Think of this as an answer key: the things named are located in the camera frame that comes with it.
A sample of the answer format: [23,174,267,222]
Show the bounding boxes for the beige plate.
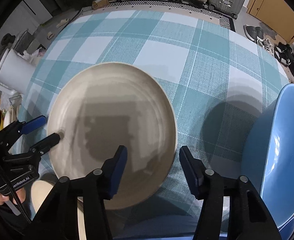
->
[47,62,177,210]
[29,178,86,239]

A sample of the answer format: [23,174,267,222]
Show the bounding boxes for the white grey sneakers pair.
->
[256,37,275,56]

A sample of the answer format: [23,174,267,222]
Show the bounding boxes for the blue bowl front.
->
[241,83,294,228]

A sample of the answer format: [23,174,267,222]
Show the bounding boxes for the blue bowl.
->
[241,83,294,228]
[279,216,294,240]

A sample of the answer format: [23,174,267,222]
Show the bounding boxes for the person's left hand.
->
[0,188,26,205]

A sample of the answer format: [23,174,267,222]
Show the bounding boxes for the black white sneakers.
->
[274,42,294,67]

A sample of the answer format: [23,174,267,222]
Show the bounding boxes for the grey slippers pair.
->
[243,24,264,43]

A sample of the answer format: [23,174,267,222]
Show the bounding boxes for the wooden door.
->
[247,0,294,44]

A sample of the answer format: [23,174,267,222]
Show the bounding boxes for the white electric kettle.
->
[0,49,36,95]

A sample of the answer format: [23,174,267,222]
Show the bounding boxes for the teal checked tablecloth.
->
[17,10,291,238]

